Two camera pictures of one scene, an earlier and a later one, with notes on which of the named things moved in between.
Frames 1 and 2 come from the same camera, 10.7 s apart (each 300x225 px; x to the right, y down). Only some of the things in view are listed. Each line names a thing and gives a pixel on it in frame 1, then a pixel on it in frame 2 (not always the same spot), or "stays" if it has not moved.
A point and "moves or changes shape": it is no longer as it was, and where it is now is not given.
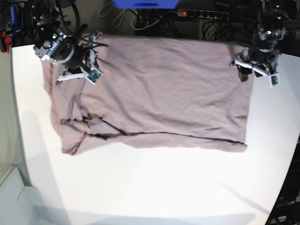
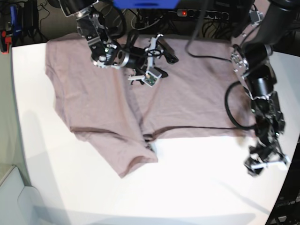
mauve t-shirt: x=155 y=90 moves or changes shape
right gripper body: x=265 y=61 to x=260 y=156
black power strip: x=205 y=14 stays
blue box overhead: x=146 y=4 stays
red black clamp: x=5 y=40 stays
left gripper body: x=89 y=62 to x=152 y=75
